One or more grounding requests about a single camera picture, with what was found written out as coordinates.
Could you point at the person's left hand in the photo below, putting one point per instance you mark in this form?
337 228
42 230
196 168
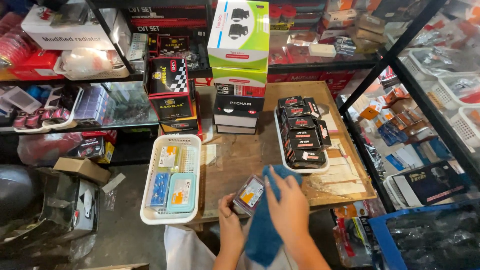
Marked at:
227 225

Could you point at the person's right hand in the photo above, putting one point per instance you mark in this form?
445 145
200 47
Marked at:
290 213

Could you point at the blue fluffy cloth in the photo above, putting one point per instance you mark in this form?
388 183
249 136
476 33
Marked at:
262 232

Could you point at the purple clear plastic box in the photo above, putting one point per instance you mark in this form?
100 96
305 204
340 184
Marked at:
249 195

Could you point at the person's white clothing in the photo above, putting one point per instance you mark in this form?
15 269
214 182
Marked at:
187 247

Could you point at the teal clear plastic box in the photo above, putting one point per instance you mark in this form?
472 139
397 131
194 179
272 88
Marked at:
182 193

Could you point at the white plastic tray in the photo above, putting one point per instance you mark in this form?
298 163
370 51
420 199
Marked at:
285 157

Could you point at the blue clear plastic box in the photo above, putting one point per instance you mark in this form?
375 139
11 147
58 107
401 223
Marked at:
159 189

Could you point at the pile of black relay boxes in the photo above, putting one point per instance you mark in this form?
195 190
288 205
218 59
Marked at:
302 137

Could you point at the white plastic basket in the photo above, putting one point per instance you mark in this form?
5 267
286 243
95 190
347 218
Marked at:
150 213

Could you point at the yellow clear plastic box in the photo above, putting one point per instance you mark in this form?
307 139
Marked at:
168 157

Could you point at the white black flat box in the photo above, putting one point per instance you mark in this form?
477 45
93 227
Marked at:
235 129

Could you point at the yellow black box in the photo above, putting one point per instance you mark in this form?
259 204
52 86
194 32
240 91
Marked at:
180 126

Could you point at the black white labelled box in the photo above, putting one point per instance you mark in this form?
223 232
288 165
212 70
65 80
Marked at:
238 108

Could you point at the clear plastic wrapper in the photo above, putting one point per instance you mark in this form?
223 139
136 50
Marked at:
111 187

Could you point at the black gold print box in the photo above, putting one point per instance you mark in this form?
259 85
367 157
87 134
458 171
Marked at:
170 107

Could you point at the red black flat box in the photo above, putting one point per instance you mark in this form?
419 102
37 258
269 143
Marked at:
242 90

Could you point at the blue plastic crate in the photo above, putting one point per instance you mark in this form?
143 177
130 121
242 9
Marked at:
423 240

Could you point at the flat green white carton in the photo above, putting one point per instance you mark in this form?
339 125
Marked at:
240 77

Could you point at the black red small carton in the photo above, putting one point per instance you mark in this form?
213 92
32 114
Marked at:
93 146

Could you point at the brown cardboard box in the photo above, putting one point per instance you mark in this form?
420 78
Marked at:
80 169

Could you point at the black white open carton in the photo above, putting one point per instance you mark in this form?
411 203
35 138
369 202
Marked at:
71 206

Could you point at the black checkered box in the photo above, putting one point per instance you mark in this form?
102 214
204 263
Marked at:
165 77

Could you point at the glass display cabinet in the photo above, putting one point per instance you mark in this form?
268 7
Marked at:
423 112

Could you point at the large green white carton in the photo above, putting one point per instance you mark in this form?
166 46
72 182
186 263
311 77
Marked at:
240 33

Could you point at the red plastic bag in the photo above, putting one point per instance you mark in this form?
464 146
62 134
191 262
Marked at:
45 148

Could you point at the grey helmet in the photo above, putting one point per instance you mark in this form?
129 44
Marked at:
15 191

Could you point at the black metal shelf rack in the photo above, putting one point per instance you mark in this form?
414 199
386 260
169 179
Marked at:
75 56

